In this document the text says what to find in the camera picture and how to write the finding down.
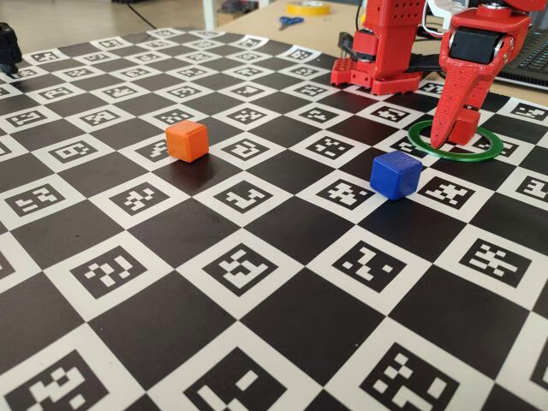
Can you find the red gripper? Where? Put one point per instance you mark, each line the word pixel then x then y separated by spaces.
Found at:
pixel 474 47

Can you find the red cube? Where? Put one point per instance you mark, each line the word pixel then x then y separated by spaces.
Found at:
pixel 467 128

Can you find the blue cube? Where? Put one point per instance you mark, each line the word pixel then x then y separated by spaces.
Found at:
pixel 394 177

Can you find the orange cube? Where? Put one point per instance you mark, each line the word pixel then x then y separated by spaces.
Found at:
pixel 188 143

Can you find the red robot arm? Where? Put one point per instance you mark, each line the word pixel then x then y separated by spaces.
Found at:
pixel 385 43

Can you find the black table clamp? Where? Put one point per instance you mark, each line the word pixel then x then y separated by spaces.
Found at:
pixel 428 64

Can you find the black laptop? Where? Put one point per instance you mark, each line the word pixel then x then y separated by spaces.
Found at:
pixel 537 64

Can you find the yellow tape roll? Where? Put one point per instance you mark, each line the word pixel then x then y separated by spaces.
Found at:
pixel 306 8

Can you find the blue scissors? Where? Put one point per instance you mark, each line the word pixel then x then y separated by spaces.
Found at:
pixel 291 21

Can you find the white table leg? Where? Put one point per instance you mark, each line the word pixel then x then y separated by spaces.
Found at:
pixel 210 13

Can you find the black white marker mat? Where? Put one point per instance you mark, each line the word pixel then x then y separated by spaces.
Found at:
pixel 274 299

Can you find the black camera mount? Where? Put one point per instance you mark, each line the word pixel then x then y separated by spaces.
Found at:
pixel 8 47

